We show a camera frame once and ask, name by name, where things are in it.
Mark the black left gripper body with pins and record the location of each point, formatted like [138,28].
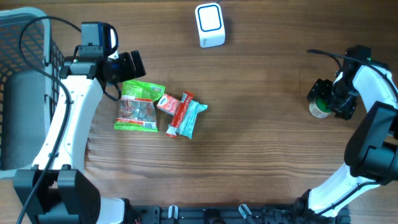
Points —
[119,68]

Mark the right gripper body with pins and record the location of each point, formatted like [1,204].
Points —
[338,94]

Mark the green lid jar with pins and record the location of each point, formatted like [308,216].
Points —
[319,108]

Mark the red stick packet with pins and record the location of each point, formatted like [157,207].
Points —
[179,115]

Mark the teal packet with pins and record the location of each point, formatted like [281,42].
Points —
[187,126]

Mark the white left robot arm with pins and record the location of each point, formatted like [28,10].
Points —
[54,189]

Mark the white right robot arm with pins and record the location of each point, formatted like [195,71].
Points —
[369,161]

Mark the white barcode scanner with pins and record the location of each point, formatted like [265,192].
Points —
[210,25]

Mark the green snack bag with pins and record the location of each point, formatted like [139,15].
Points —
[137,111]

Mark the grey plastic shopping basket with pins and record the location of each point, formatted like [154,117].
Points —
[28,99]

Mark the black mounting rail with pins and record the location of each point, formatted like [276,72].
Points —
[268,214]

